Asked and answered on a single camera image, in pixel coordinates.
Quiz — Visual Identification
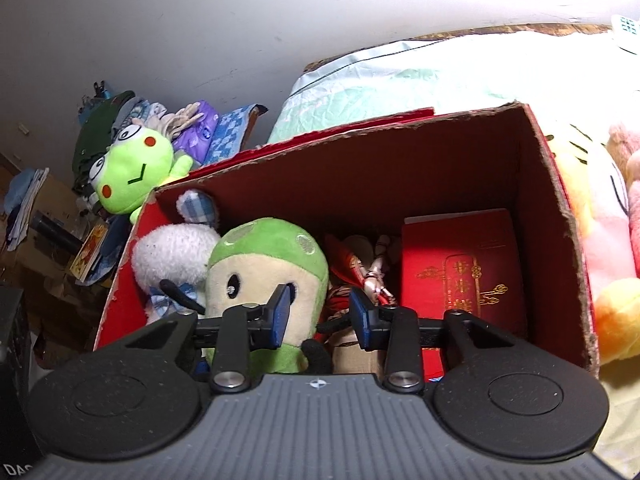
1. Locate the yellow tiger plush pink belly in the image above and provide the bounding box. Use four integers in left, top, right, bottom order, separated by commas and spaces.
546, 125, 639, 364

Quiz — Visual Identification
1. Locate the green mushroom plush toy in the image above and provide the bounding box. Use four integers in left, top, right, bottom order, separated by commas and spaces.
159, 216, 334, 376

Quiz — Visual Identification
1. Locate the red gift box gold print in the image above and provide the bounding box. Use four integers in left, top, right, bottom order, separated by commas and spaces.
399, 207, 527, 380

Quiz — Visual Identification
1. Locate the green bear print bedsheet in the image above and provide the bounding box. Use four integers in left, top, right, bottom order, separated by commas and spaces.
267, 27, 640, 461

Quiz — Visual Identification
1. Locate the white bunny light blue bow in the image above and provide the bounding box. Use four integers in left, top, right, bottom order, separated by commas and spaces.
132, 188, 220, 324

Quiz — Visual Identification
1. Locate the green frog plush toy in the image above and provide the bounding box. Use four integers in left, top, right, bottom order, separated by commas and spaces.
89, 124, 194, 224

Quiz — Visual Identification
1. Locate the purple plastic package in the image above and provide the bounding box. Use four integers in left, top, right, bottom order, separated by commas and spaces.
168, 101, 219, 165

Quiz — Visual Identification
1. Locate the blue checkered towel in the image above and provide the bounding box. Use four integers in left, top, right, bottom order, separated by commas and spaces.
202, 104, 268, 166

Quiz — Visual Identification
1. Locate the red decorative ornament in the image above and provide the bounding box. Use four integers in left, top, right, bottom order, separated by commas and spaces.
318, 234, 397, 334

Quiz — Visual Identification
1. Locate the red cardboard box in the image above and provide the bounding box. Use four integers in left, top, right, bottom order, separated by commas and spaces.
93, 102, 600, 378

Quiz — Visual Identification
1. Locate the white blue power strip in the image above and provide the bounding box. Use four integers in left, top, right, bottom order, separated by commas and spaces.
612, 15, 640, 55

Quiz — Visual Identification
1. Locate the mauve teddy bear plush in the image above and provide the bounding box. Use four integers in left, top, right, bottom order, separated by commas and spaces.
605, 127, 639, 186

